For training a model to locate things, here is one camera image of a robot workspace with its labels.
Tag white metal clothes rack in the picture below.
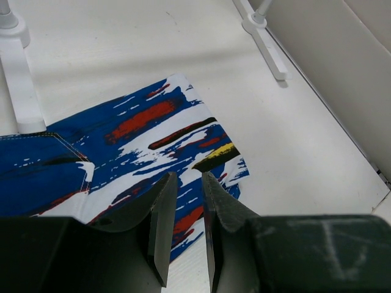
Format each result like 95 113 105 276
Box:
1 1 291 134

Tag blue white red patterned trousers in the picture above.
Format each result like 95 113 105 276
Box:
1 74 249 259

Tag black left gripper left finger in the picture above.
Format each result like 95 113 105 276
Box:
91 172 178 287

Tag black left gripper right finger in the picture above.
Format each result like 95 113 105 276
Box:
202 172 260 292

